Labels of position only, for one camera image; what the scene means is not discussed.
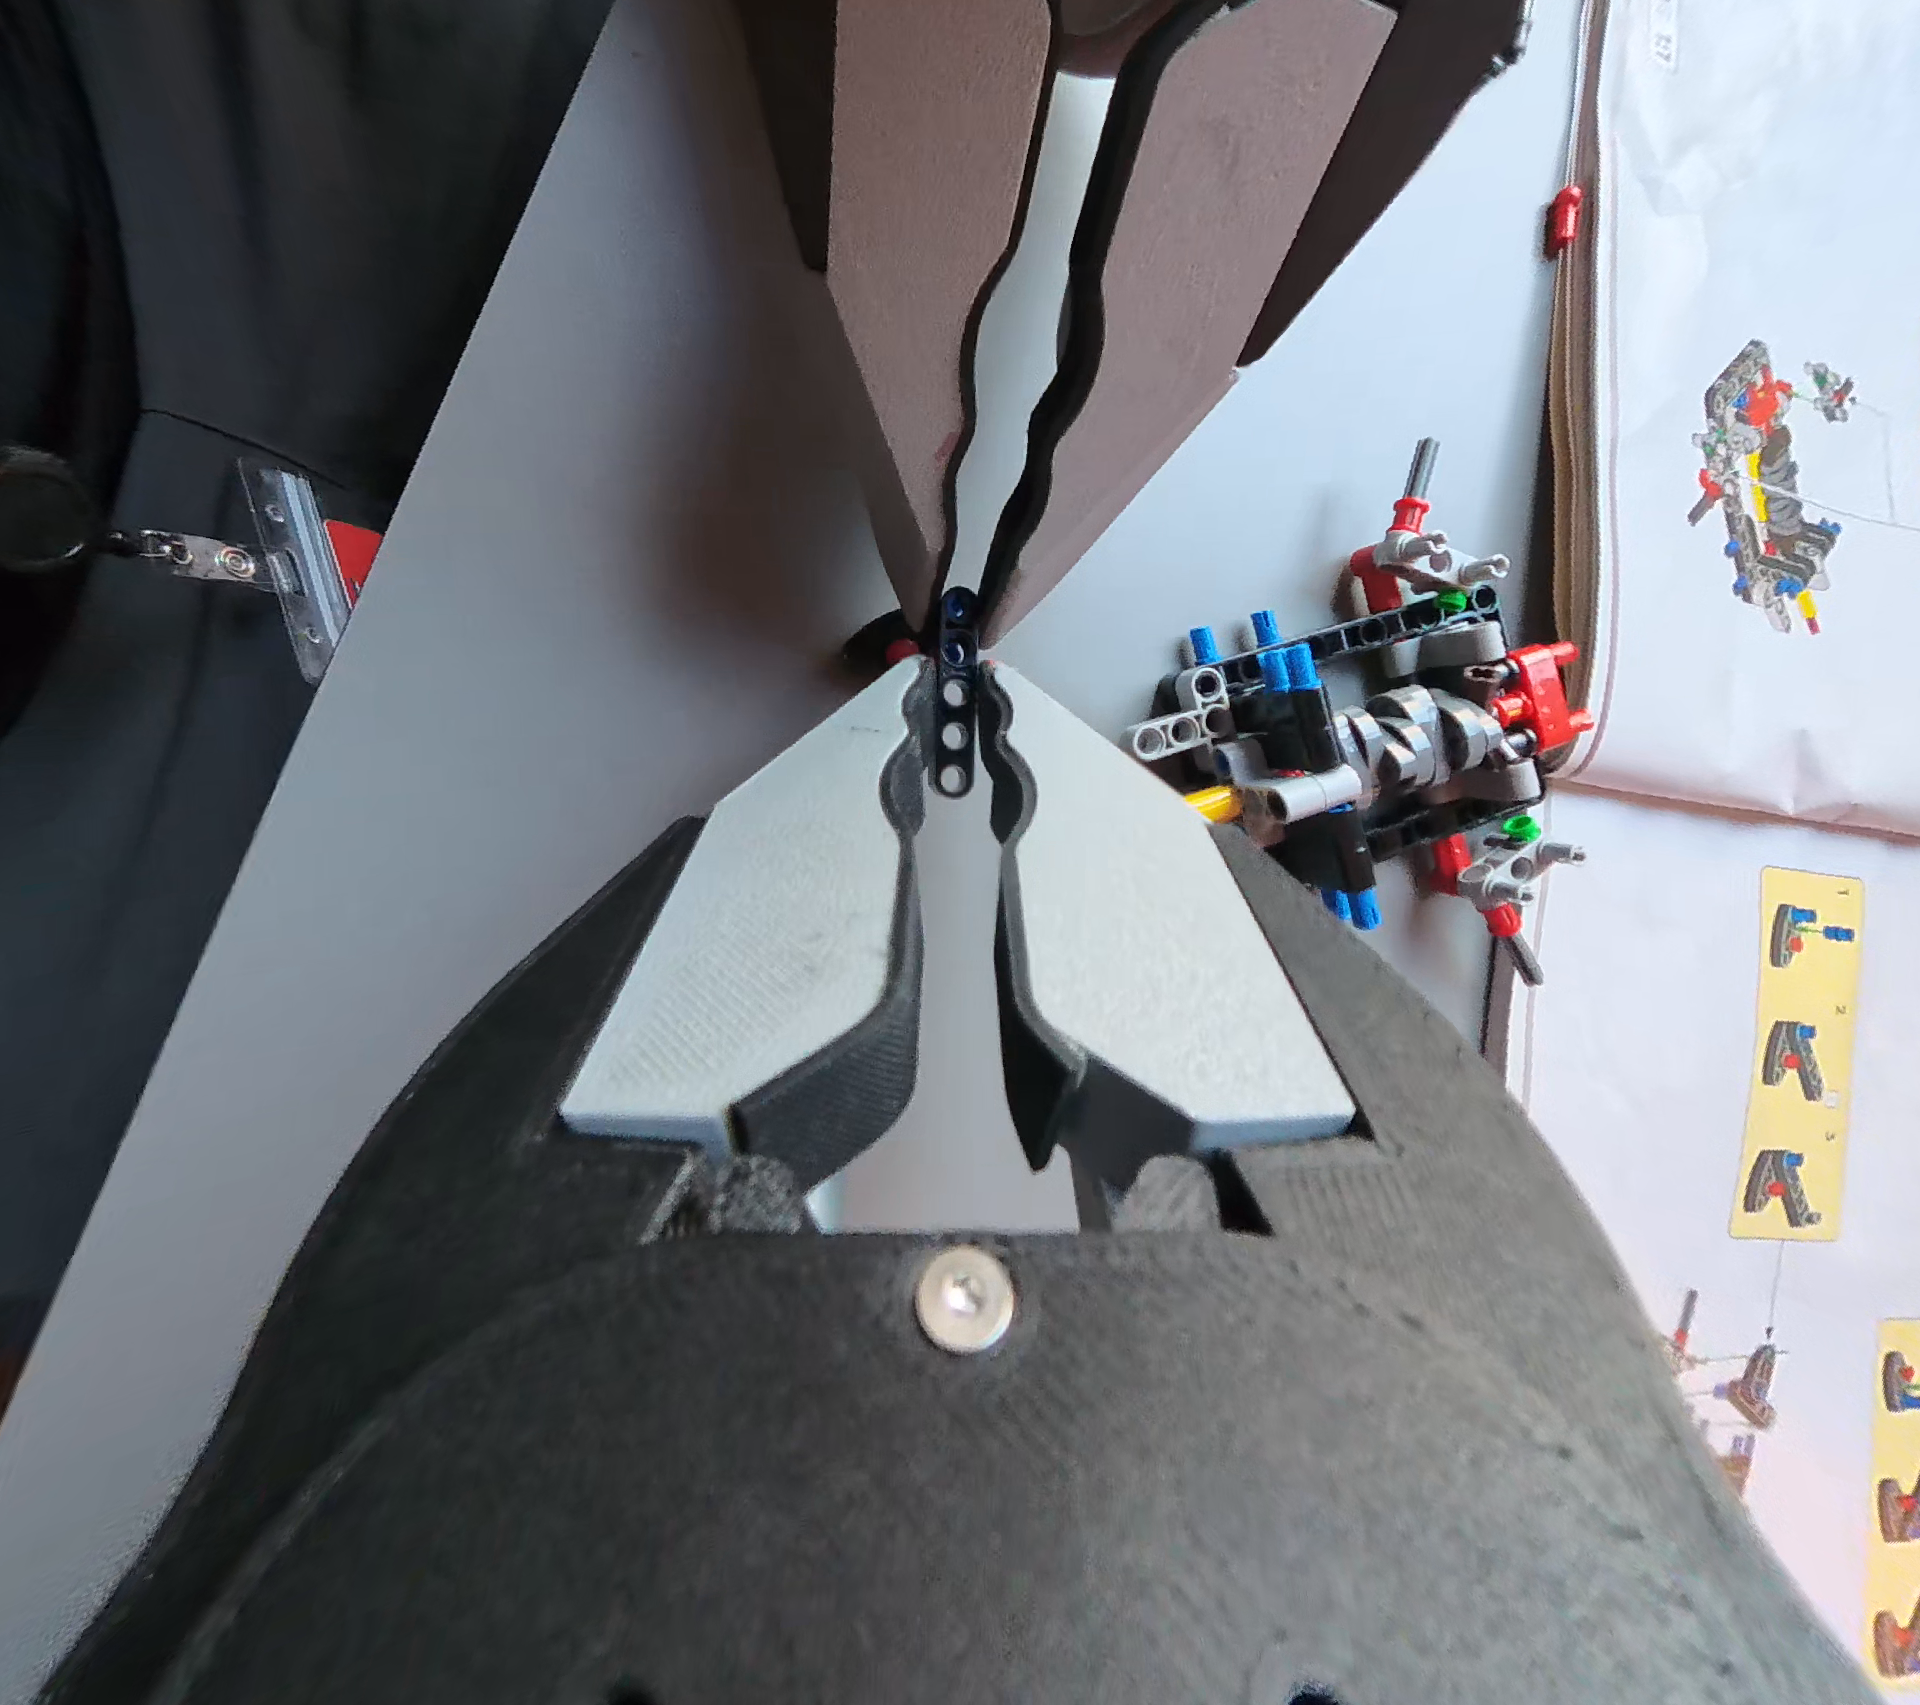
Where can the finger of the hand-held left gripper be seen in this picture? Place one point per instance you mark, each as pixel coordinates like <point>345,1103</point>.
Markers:
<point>930,117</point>
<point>1229,177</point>

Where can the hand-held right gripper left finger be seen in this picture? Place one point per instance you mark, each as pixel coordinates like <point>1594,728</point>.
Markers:
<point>750,956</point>

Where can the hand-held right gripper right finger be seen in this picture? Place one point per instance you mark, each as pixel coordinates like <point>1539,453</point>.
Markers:
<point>1169,956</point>

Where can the black straight lego beam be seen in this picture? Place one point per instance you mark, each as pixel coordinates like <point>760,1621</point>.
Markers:
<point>955,716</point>

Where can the black triangular lego piece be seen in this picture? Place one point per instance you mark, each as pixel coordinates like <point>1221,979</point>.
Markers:
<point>885,642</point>

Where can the lego chassis assembly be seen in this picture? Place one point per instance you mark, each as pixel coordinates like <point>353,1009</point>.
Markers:
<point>1395,730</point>

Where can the red lego bush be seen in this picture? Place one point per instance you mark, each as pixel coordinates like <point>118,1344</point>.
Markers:
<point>1565,221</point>

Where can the lego instruction booklet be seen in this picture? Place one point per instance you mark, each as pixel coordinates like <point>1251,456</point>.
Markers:
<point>1727,235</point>

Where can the person's grey trousers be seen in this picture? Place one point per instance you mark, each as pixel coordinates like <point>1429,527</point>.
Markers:
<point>375,161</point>

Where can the clear badge holder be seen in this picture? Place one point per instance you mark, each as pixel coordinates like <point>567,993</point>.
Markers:
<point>299,567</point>

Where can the black badge reel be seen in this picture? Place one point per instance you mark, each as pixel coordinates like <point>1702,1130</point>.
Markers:
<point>46,515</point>

